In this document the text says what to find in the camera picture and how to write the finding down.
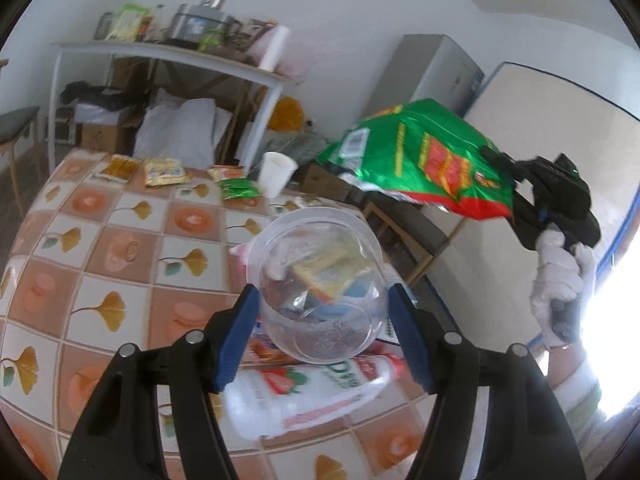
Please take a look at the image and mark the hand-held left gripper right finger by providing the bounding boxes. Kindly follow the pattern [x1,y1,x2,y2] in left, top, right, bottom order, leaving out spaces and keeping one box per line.
[387,284,588,480]

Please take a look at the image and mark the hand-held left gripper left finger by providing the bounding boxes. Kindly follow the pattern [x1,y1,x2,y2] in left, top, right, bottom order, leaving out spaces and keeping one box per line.
[57,284,261,480]

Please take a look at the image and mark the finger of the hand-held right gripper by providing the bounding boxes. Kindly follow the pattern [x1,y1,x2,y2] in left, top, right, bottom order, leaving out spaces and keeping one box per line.
[480,146,538,183]
[507,185,538,251]

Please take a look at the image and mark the green snack bag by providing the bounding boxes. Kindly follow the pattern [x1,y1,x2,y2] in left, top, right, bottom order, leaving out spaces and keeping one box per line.
[316,100,516,222]

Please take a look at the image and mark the clear plastic jar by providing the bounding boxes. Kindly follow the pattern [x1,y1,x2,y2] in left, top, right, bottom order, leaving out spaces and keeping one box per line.
[246,206,388,365]

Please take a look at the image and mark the person's right forearm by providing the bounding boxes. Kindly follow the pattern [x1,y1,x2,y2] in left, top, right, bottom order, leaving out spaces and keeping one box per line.
[546,344,616,461]

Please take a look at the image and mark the person's right hand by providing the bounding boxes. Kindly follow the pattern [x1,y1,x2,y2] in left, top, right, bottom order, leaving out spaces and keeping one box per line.
[531,232,598,348]

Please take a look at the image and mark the white mattress with blue edge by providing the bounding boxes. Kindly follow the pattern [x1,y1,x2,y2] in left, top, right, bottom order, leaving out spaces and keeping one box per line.
[415,62,640,361]

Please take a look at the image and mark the white strawberry print bag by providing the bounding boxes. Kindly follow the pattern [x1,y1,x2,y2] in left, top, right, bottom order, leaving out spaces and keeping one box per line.
[222,332,408,438]

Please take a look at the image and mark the yellow wrapper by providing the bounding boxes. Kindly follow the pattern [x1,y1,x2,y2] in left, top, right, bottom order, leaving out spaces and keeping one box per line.
[292,245,368,301]

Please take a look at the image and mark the wooden chair with dark seat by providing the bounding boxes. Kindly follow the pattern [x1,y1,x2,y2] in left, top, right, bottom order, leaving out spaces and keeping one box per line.
[357,190,468,286]

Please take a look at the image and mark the small green foil packet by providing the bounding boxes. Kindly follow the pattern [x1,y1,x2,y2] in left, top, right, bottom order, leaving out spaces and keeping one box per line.
[219,178,261,202]

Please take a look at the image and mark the tile and leaf pattern tablecloth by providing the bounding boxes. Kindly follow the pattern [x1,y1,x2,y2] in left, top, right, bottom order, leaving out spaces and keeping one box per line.
[0,147,451,480]

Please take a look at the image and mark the small yellow packet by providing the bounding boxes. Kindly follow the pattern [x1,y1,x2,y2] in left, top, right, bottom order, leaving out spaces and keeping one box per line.
[207,165,246,183]

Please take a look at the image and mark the white paper cup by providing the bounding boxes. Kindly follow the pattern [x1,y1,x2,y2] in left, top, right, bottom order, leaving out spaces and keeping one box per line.
[257,151,299,200]

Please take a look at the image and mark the flat cardboard box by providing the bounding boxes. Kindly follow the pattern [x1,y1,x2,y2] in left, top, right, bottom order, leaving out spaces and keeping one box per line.
[300,162,366,201]

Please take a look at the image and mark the yellow printed packet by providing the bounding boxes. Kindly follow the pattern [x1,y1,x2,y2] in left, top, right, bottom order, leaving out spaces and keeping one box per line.
[142,157,190,188]

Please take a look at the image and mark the golden foil packet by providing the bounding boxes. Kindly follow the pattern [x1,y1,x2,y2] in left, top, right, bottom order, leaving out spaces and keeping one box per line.
[94,155,136,182]

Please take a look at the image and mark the white plastic bag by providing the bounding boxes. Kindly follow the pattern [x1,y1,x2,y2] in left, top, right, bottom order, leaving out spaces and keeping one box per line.
[134,97,221,168]

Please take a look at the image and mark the orange bag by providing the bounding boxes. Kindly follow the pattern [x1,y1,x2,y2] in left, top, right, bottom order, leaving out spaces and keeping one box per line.
[270,97,306,131]

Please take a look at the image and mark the white paper roll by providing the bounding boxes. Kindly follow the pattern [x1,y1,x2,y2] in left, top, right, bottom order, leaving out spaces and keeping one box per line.
[257,25,292,72]

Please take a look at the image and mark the black cloth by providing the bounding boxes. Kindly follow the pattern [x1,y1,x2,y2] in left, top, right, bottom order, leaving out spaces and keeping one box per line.
[60,81,146,111]

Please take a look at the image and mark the white shelf table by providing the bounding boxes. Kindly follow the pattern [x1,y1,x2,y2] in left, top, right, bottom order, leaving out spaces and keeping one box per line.
[47,40,301,171]

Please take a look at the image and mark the dark seat stool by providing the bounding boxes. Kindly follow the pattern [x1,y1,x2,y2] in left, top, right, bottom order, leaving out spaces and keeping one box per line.
[0,105,43,211]

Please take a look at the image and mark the green packages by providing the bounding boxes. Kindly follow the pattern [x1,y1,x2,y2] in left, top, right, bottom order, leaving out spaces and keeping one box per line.
[107,4,153,41]

